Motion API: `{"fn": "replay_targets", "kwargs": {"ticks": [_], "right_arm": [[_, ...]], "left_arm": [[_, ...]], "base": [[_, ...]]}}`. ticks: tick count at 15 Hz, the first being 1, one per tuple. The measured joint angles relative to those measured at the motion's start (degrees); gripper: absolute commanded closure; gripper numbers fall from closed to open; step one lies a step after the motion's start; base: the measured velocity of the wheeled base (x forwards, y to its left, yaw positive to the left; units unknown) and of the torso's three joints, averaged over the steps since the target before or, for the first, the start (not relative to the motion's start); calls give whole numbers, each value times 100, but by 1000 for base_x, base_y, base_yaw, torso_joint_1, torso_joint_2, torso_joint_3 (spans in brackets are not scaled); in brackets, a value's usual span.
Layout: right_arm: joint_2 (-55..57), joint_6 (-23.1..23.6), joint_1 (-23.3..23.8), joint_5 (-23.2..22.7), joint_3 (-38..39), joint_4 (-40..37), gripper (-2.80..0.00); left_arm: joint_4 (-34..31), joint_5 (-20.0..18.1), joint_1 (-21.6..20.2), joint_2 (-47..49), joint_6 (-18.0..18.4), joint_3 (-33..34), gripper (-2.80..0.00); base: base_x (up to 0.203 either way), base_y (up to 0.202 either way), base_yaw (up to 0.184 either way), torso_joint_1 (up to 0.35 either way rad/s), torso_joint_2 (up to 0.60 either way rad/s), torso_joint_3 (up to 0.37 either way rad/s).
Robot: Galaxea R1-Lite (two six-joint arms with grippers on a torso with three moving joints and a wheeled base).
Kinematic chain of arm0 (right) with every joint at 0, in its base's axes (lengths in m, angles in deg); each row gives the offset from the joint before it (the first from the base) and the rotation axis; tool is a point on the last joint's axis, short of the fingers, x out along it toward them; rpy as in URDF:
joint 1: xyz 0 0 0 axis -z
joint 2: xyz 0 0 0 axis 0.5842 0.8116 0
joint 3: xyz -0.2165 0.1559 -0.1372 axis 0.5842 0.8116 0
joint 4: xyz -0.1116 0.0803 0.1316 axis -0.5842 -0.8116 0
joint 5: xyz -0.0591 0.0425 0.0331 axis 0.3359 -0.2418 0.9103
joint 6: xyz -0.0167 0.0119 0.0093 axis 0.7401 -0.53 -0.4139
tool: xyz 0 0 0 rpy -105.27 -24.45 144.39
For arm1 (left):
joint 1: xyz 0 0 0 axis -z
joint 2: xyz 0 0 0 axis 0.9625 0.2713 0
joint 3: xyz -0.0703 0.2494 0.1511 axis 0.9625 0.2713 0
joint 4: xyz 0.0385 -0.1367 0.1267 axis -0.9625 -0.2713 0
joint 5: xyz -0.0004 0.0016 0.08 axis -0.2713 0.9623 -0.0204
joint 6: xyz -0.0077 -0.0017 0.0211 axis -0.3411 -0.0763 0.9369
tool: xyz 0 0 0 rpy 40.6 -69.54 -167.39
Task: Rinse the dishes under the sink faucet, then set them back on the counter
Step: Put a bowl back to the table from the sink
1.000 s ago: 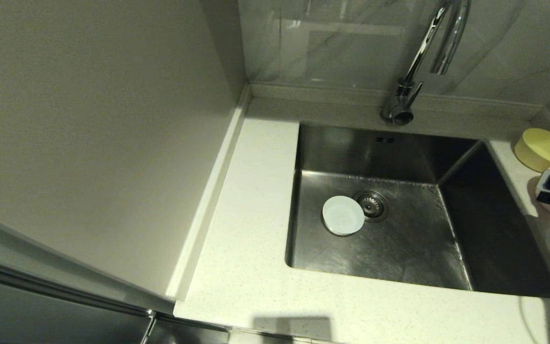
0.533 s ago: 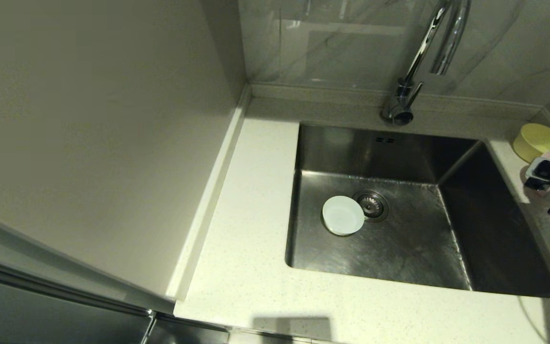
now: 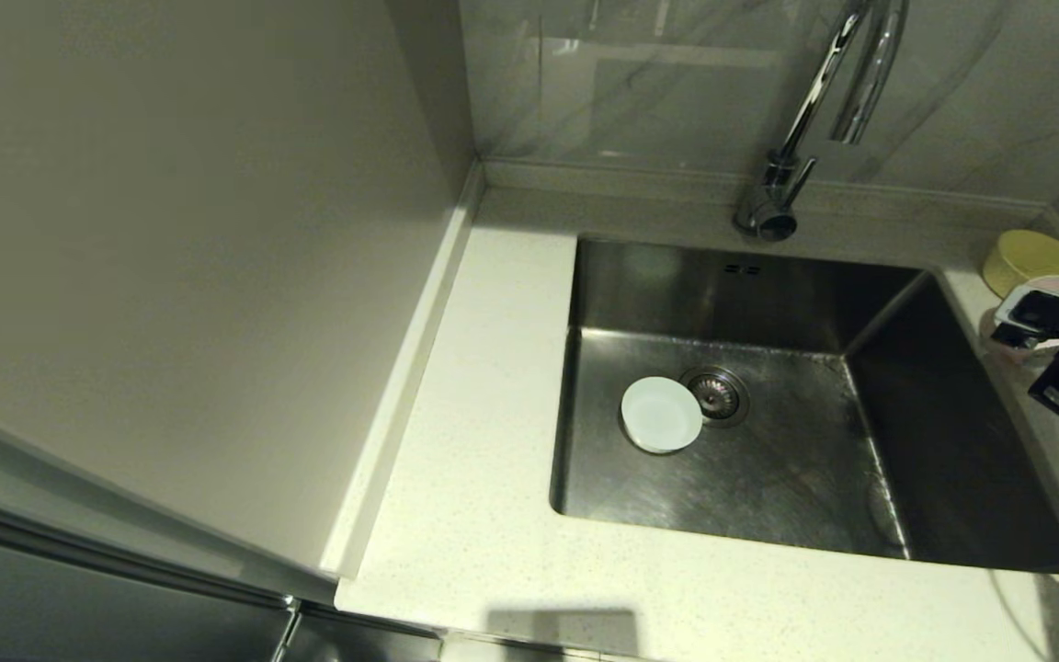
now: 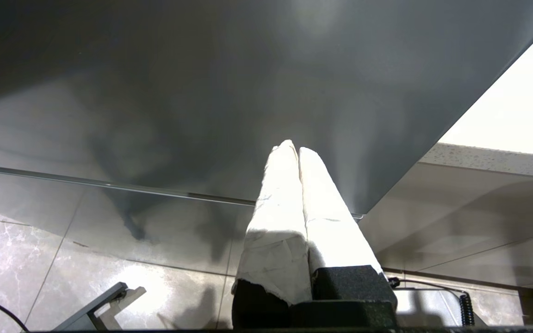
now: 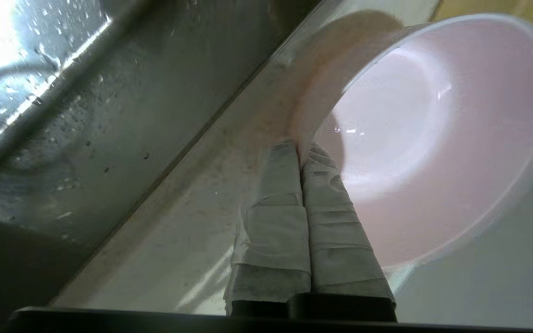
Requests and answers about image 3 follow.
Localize chrome gooseneck faucet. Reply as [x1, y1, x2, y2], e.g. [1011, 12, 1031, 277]
[734, 0, 911, 244]

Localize round metal drain strainer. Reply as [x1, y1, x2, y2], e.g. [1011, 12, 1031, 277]
[679, 365, 751, 428]

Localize chrome appliance door handle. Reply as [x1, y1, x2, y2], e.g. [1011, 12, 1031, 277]
[270, 595, 302, 662]

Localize yellow plastic bowl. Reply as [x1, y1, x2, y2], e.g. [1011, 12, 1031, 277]
[981, 228, 1059, 301]

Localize dark steel appliance door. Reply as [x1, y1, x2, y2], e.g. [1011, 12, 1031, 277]
[0, 492, 443, 662]

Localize stainless steel sink basin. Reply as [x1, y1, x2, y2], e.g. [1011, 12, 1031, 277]
[548, 234, 1059, 577]

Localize white plastic bowl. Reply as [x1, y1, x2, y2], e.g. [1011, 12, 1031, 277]
[621, 375, 704, 455]

